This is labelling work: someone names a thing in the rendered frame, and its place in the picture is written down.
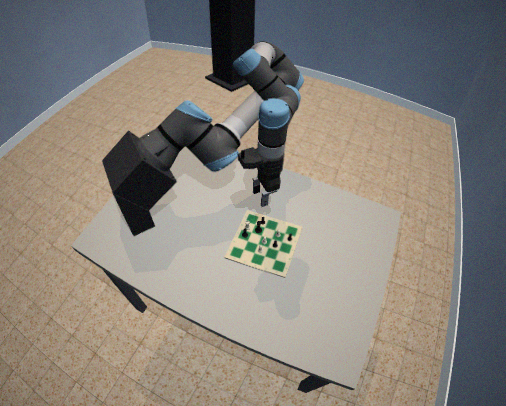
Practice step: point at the green and cream chessboard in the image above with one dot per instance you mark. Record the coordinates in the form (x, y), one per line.
(272, 260)

